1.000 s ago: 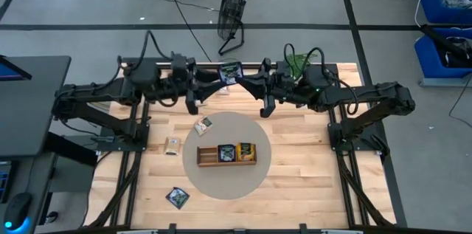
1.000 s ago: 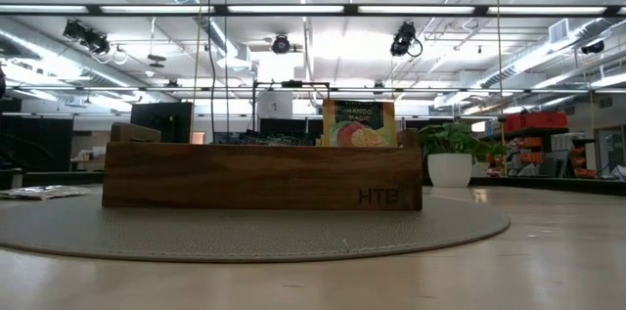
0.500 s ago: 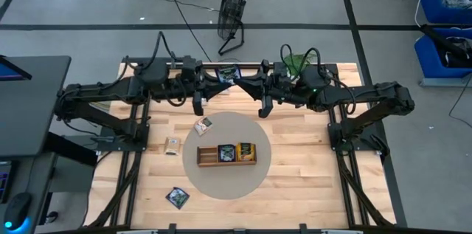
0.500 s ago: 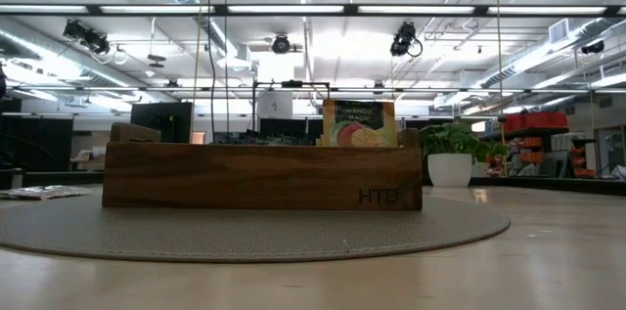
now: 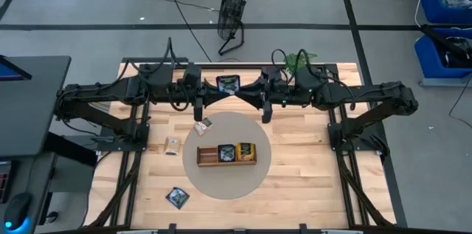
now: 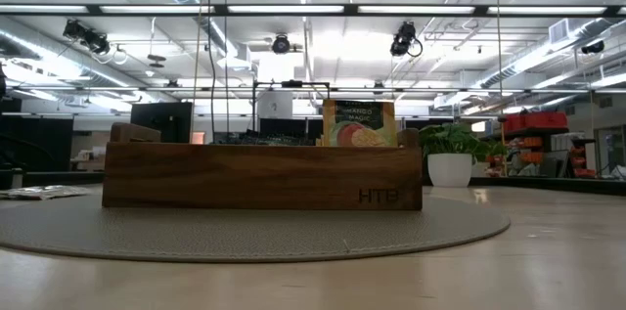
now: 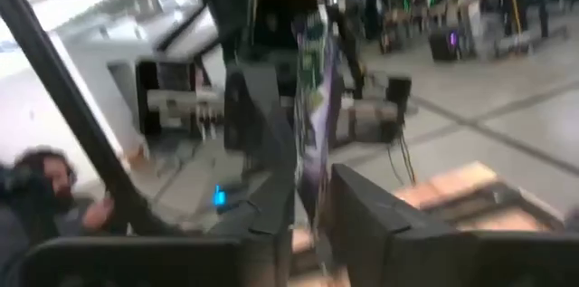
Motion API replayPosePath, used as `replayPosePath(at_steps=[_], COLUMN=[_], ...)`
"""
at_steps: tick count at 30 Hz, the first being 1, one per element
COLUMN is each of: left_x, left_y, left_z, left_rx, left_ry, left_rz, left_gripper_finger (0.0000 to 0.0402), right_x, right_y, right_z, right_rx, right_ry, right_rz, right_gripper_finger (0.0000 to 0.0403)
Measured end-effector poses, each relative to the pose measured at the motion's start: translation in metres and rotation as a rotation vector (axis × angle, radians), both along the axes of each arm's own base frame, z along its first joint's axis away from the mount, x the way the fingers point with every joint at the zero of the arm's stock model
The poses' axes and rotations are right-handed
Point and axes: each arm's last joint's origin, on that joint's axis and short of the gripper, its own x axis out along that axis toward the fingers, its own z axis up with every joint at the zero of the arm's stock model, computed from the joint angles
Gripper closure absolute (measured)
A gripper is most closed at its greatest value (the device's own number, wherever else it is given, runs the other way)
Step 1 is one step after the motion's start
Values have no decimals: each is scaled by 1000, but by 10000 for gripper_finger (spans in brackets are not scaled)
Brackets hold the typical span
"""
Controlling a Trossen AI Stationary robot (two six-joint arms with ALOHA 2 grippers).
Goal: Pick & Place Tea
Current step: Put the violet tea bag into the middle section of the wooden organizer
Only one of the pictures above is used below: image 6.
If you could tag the dark blackcurrant tea packet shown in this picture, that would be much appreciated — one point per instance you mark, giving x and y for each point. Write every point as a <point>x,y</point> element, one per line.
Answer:
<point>264,140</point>

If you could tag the wooden tea box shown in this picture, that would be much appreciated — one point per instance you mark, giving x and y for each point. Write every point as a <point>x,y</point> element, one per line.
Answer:
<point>244,178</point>

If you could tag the beige tea packet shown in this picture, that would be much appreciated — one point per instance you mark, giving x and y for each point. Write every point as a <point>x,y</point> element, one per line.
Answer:
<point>44,192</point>

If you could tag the round grey mat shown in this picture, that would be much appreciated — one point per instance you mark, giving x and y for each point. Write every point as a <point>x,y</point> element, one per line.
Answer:
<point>244,234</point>

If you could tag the green plant in white pot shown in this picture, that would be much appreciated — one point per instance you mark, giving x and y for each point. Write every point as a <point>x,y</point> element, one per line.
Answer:
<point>450,163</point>

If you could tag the black monitor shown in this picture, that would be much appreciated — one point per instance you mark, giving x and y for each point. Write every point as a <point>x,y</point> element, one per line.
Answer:
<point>161,121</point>

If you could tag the metal shelf with red bins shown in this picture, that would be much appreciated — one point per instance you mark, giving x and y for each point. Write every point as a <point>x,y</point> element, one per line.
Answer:
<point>538,121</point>

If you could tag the black overhead camera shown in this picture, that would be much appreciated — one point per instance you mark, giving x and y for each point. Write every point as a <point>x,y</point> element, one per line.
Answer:
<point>281,44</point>

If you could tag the black frame-mounted device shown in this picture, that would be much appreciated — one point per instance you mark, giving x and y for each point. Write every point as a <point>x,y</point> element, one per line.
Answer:
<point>403,38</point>
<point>593,47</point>
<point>85,36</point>

